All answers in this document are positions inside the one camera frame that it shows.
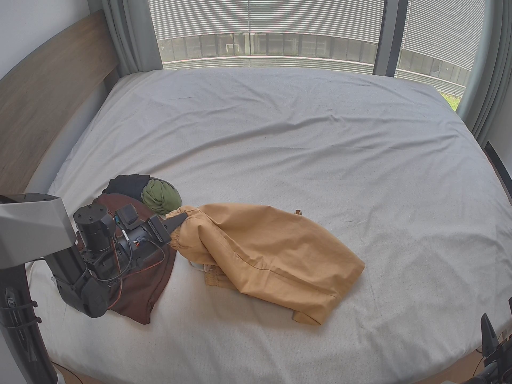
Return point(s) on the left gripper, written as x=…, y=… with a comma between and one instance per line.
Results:
x=148, y=238

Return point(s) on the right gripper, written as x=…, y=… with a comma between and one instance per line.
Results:
x=500, y=372

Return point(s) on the tan shorts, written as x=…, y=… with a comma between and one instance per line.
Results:
x=272, y=254

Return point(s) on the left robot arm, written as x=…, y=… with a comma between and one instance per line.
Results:
x=36, y=230

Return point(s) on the bed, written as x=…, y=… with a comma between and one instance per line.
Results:
x=280, y=154

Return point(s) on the green garment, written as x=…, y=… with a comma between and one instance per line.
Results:
x=160, y=198

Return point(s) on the black garment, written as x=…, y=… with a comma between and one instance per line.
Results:
x=126, y=186

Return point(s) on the brown shorts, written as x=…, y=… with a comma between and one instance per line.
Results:
x=140, y=294

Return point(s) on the grey-green curtain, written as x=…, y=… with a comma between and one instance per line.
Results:
x=128, y=34
x=496, y=74

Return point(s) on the window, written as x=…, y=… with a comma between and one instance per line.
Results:
x=280, y=14

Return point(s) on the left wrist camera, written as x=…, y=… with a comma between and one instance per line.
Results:
x=128, y=216

